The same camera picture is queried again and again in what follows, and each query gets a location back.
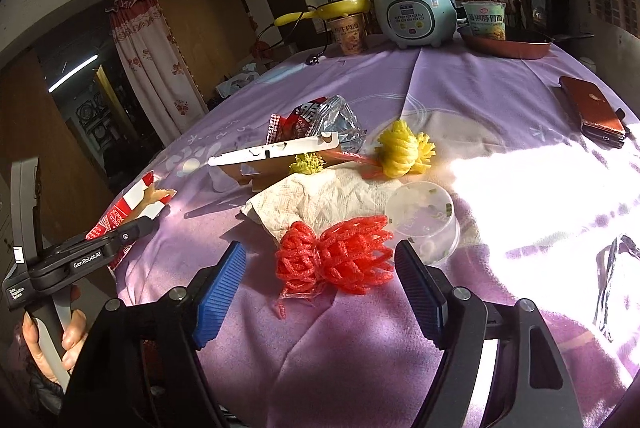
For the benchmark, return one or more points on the clear plastic cup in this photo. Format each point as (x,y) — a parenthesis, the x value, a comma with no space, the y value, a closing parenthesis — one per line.
(425,220)

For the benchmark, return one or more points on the purple tablecloth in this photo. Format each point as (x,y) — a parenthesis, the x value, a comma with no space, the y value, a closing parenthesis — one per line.
(450,88)

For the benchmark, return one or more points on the blue face mask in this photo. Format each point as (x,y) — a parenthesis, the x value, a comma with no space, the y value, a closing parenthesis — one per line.
(277,74)

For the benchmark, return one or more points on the light blue rice cooker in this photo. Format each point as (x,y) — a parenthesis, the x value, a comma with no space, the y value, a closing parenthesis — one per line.
(412,10)

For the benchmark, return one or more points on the red white snack packet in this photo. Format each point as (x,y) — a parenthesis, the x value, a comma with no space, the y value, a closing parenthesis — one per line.
(117,213)

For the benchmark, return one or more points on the yellow foam fruit net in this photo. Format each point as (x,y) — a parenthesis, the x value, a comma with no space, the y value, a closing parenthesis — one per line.
(405,148)

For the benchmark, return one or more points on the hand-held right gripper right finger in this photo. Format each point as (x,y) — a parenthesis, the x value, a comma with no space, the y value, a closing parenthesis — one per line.
(419,293)

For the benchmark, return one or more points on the white plastic strip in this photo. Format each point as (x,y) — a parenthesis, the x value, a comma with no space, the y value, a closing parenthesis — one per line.
(270,152)

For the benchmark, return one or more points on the person's left forearm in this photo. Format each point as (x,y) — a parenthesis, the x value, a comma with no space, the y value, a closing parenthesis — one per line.
(45,390)

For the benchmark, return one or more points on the red foam fruit net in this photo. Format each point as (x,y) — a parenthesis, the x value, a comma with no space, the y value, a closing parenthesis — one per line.
(335,258)

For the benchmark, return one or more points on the green foam fruit net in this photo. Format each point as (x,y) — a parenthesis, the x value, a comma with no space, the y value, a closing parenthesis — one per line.
(306,163)

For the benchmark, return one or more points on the person's left hand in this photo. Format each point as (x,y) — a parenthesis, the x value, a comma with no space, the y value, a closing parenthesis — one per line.
(75,333)

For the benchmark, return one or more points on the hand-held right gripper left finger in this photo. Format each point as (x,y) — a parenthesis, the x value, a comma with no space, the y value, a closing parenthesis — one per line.
(220,295)

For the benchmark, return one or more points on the yellow pan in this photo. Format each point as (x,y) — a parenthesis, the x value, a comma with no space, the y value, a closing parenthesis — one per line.
(340,8)

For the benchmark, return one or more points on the fluorescent tube light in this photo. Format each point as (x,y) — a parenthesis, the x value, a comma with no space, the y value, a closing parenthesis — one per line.
(72,73)

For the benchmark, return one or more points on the silver red snack wrapper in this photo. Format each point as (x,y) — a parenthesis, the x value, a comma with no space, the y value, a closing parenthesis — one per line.
(330,123)

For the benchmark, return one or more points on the floral curtain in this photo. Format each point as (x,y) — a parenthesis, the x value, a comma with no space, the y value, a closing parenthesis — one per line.
(155,63)

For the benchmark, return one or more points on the white paper towel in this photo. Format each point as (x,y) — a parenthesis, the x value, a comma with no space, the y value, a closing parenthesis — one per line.
(320,200)

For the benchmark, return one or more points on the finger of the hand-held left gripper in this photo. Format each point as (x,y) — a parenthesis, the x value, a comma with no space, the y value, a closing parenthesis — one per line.
(127,235)

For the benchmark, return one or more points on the brown cardboard piece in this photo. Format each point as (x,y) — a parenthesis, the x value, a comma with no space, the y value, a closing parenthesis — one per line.
(265,168)

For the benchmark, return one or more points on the red frying pan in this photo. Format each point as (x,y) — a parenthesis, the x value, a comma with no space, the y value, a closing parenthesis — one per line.
(505,47)

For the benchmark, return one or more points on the brown instant noodle cup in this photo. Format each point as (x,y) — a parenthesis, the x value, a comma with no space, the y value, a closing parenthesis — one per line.
(347,35)

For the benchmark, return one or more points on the brown leather phone case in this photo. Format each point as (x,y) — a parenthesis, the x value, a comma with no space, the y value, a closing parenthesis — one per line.
(592,108)

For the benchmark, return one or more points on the green instant noodle cup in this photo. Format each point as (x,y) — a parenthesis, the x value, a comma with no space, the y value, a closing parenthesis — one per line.
(485,20)

